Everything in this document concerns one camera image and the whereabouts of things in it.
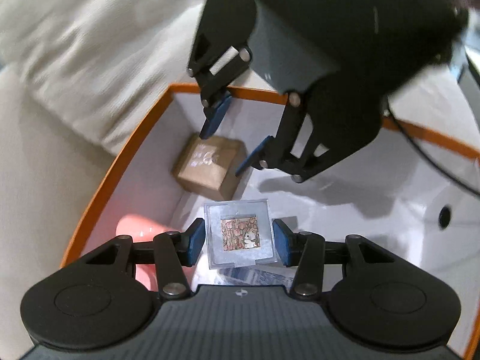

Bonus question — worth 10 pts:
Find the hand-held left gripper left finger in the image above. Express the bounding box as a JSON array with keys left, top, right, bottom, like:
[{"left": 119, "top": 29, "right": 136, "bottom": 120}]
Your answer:
[{"left": 80, "top": 218, "right": 206, "bottom": 301}]

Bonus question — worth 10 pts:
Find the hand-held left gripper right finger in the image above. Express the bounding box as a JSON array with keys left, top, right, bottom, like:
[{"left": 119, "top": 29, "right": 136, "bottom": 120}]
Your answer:
[{"left": 272, "top": 217, "right": 398, "bottom": 301}]

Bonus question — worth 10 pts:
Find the clear plastic box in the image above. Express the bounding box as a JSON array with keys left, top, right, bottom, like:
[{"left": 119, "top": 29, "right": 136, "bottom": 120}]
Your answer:
[{"left": 203, "top": 199, "right": 280, "bottom": 269}]

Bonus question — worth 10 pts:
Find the pink cup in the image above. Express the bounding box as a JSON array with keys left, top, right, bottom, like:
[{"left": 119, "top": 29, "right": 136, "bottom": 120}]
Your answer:
[{"left": 115, "top": 215, "right": 196, "bottom": 293}]

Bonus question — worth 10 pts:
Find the black cable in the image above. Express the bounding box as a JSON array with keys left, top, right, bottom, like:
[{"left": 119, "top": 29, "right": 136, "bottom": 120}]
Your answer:
[{"left": 382, "top": 94, "right": 480, "bottom": 199}]

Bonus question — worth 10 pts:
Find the plaid glasses case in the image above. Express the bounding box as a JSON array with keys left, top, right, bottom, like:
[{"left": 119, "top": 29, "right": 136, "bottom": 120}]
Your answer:
[{"left": 215, "top": 264, "right": 297, "bottom": 289}]

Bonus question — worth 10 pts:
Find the orange cardboard box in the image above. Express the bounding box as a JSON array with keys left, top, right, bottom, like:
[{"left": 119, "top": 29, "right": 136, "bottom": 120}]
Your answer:
[{"left": 60, "top": 82, "right": 480, "bottom": 360}]

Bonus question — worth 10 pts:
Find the small brown cardboard box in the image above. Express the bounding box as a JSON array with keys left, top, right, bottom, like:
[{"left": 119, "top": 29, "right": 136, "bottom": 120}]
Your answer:
[{"left": 172, "top": 133, "right": 248, "bottom": 201}]

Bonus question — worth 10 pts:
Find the beige fabric sofa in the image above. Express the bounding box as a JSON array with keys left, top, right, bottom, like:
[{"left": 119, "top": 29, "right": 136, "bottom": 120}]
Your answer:
[{"left": 0, "top": 62, "right": 118, "bottom": 360}]

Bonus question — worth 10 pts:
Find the beige pillow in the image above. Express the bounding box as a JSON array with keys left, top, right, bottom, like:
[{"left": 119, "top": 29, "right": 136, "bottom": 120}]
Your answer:
[{"left": 0, "top": 0, "right": 223, "bottom": 156}]

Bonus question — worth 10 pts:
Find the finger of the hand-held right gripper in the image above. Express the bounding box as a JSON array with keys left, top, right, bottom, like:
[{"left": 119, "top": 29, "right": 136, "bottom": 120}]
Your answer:
[
  {"left": 187, "top": 32, "right": 253, "bottom": 139},
  {"left": 235, "top": 92, "right": 334, "bottom": 184}
]

